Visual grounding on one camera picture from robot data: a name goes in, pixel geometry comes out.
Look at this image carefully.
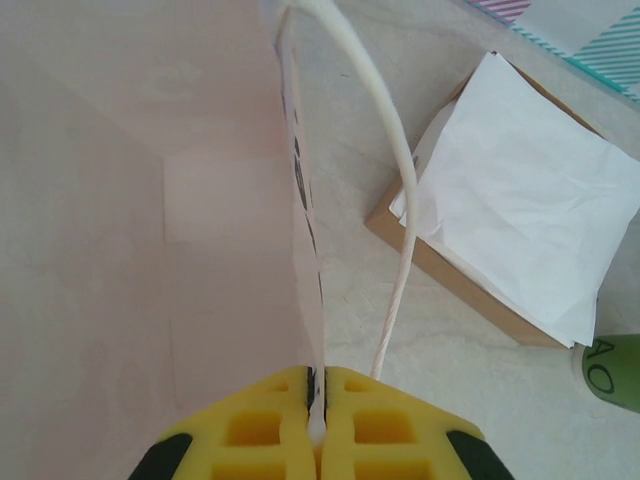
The white paper napkin stack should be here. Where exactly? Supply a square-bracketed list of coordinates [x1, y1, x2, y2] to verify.
[389, 51, 640, 349]

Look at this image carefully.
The brown cardboard napkin box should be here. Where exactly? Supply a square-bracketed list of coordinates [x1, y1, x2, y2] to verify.
[363, 49, 609, 349]

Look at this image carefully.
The white red paper gift bag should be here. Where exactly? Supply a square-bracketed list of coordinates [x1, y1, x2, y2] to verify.
[0, 0, 420, 446]

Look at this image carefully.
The green paper cup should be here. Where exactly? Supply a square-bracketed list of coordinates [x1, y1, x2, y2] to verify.
[572, 333, 640, 417]

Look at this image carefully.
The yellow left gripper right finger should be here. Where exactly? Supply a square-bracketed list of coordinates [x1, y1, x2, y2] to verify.
[319, 366, 514, 480]

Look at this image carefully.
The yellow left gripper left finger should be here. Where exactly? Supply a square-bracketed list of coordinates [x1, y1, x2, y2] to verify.
[127, 366, 318, 480]

